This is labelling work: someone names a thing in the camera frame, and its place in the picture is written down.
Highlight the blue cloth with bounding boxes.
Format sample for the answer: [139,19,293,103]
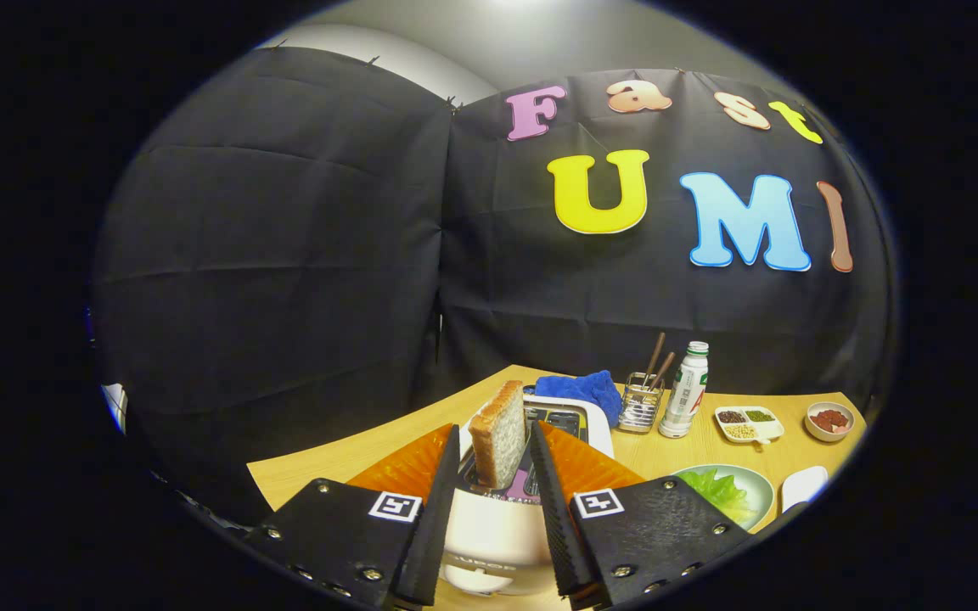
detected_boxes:
[534,370,623,428]

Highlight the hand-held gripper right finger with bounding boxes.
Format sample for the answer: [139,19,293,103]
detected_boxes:
[528,420,755,610]

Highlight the black backdrop cloth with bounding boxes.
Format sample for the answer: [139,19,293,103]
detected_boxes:
[92,47,896,527]

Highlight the white rectangular plate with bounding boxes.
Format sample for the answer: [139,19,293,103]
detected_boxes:
[780,465,829,515]

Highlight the metal wire holder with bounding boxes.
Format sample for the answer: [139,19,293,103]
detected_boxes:
[617,372,666,434]

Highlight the white bottle green cap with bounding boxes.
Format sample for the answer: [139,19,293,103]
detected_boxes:
[658,341,710,440]

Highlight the green lettuce leaf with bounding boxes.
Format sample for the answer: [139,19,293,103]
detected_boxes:
[677,468,757,525]

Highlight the toasted bread slice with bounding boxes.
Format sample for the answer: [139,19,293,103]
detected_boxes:
[469,380,528,490]

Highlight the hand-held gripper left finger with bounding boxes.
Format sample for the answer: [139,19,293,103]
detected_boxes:
[243,423,463,610]

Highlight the pale green plate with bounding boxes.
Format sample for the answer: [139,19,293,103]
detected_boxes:
[672,463,775,534]

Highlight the white round plate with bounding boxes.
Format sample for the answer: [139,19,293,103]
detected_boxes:
[805,401,856,444]

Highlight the white divided dish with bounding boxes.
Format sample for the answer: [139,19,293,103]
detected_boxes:
[714,406,785,446]

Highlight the white toaster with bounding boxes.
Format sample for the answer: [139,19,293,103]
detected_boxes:
[441,386,617,597]

